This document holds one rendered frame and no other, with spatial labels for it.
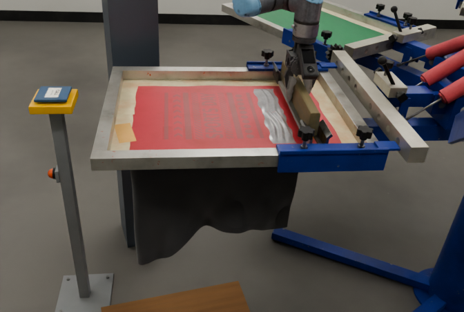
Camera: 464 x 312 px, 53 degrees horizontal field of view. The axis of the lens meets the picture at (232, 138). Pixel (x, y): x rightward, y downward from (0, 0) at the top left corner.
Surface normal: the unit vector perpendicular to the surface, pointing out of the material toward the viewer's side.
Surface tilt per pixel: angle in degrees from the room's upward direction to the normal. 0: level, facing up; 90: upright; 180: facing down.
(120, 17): 90
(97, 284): 0
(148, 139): 0
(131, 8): 90
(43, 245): 0
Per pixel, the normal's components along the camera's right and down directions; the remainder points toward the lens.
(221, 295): 0.06, -0.85
